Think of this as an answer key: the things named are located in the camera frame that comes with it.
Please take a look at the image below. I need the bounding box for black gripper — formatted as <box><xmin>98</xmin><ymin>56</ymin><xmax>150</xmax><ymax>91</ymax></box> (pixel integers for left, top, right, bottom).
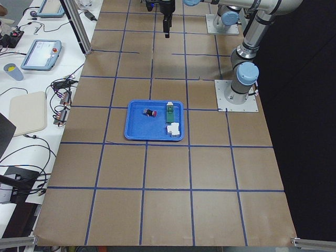
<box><xmin>145</xmin><ymin>0</ymin><xmax>175</xmax><ymax>38</ymax></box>

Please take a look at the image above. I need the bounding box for red black push button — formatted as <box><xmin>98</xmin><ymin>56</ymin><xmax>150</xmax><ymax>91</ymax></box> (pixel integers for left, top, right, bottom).
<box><xmin>143</xmin><ymin>109</ymin><xmax>157</xmax><ymax>117</ymax></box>

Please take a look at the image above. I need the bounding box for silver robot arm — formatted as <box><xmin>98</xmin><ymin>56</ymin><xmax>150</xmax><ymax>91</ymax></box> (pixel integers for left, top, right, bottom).
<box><xmin>141</xmin><ymin>0</ymin><xmax>303</xmax><ymax>69</ymax></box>
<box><xmin>213</xmin><ymin>5</ymin><xmax>241</xmax><ymax>29</ymax></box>

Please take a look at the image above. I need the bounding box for black power adapter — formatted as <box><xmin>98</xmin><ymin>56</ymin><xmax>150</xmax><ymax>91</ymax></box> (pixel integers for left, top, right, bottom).
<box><xmin>84</xmin><ymin>10</ymin><xmax>97</xmax><ymax>21</ymax></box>

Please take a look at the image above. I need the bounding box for green terminal block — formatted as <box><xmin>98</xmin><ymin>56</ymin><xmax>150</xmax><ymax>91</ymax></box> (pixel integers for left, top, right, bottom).
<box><xmin>166</xmin><ymin>101</ymin><xmax>174</xmax><ymax>123</ymax></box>

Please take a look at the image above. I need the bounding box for white circuit breaker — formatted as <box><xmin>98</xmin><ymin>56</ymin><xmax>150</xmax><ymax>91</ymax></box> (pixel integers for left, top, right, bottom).
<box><xmin>166</xmin><ymin>122</ymin><xmax>181</xmax><ymax>138</ymax></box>

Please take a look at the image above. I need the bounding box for far teach pendant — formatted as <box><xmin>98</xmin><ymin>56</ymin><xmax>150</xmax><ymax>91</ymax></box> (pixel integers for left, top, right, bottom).
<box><xmin>37</xmin><ymin>0</ymin><xmax>65</xmax><ymax>18</ymax></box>

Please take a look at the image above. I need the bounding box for teach pendant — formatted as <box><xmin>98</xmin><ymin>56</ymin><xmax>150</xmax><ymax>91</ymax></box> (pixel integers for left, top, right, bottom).
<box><xmin>21</xmin><ymin>39</ymin><xmax>62</xmax><ymax>71</ymax></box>
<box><xmin>37</xmin><ymin>0</ymin><xmax>65</xmax><ymax>18</ymax></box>

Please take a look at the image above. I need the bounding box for blue plastic tray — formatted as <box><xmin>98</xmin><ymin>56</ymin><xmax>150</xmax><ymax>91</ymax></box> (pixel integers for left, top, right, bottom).
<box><xmin>124</xmin><ymin>100</ymin><xmax>184</xmax><ymax>141</ymax></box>

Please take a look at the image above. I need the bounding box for near teach pendant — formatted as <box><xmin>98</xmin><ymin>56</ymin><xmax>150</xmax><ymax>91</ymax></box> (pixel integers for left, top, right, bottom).
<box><xmin>21</xmin><ymin>39</ymin><xmax>62</xmax><ymax>71</ymax></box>

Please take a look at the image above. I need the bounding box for grey cup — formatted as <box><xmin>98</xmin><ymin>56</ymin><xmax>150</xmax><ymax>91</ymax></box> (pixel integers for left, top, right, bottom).
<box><xmin>3</xmin><ymin>63</ymin><xmax>24</xmax><ymax>81</ymax></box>

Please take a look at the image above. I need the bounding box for beige pad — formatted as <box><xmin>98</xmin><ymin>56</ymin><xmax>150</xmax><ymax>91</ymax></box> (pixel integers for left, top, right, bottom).
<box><xmin>9</xmin><ymin>91</ymin><xmax>47</xmax><ymax>137</ymax></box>

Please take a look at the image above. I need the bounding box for aluminium frame post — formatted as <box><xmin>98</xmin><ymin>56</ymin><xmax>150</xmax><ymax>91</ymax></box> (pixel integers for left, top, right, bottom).
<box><xmin>60</xmin><ymin>0</ymin><xmax>92</xmax><ymax>55</ymax></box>

